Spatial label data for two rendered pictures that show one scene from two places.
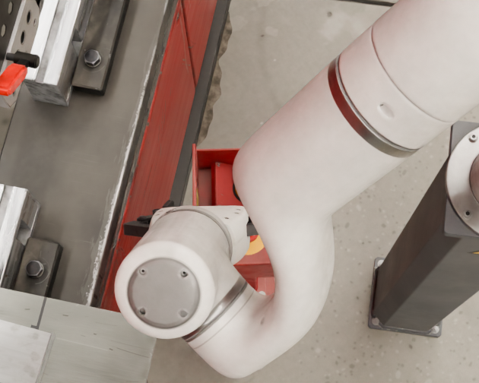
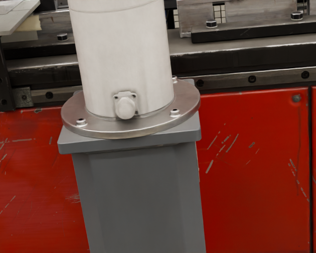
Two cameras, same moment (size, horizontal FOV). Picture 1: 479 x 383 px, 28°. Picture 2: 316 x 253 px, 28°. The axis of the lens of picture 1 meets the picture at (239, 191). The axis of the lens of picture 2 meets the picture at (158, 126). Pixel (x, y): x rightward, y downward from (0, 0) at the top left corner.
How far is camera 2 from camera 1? 161 cm
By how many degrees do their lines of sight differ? 64
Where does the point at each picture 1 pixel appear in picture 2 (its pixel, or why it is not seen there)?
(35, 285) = (52, 41)
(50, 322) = (14, 12)
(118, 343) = not seen: outside the picture
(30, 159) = not seen: hidden behind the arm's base
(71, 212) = not seen: hidden behind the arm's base
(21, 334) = (7, 8)
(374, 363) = not seen: outside the picture
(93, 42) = (224, 24)
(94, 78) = (198, 29)
